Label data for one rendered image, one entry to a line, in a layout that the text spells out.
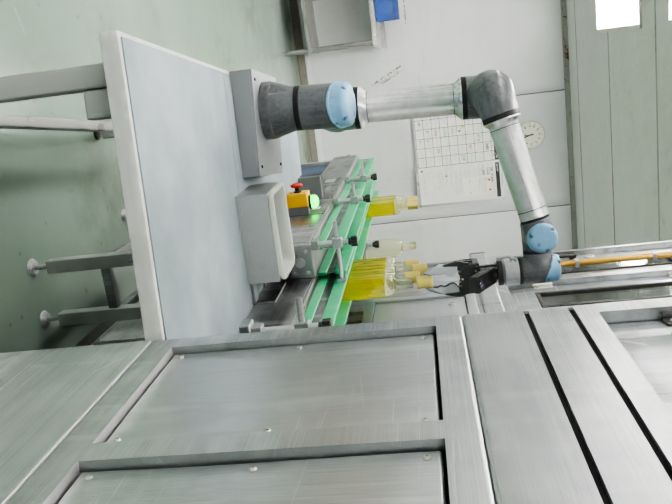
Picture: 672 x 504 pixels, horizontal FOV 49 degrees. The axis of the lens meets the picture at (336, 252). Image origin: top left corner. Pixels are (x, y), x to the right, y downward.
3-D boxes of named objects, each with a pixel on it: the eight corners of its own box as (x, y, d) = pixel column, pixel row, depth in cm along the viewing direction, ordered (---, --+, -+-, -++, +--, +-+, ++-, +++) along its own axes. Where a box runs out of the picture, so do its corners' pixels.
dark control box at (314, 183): (299, 200, 265) (322, 198, 264) (296, 178, 263) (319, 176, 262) (302, 196, 273) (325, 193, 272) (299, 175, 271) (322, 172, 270)
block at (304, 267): (289, 280, 200) (315, 278, 200) (284, 247, 198) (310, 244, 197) (292, 277, 204) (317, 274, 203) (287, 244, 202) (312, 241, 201)
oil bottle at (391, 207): (351, 219, 310) (418, 212, 307) (349, 206, 309) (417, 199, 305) (352, 216, 316) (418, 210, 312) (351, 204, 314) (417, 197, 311)
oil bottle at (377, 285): (319, 303, 206) (396, 296, 203) (317, 284, 205) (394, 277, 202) (322, 297, 211) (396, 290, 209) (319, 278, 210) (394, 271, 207)
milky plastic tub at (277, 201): (250, 285, 182) (285, 282, 181) (236, 196, 177) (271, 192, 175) (264, 265, 199) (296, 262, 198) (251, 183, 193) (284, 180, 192)
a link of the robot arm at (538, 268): (555, 249, 205) (558, 279, 206) (515, 252, 206) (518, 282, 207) (560, 252, 197) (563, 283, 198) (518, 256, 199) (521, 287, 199)
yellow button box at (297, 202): (286, 217, 238) (309, 214, 237) (283, 194, 237) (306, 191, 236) (290, 212, 245) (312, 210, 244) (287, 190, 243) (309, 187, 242)
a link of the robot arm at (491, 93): (509, 57, 180) (571, 246, 183) (505, 63, 191) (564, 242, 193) (463, 74, 182) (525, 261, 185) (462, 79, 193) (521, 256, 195)
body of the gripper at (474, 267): (458, 284, 211) (501, 280, 209) (460, 293, 203) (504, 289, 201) (455, 258, 209) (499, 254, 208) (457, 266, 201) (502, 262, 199)
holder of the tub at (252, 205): (252, 305, 184) (283, 302, 183) (234, 197, 177) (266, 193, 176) (265, 284, 200) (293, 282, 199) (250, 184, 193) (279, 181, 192)
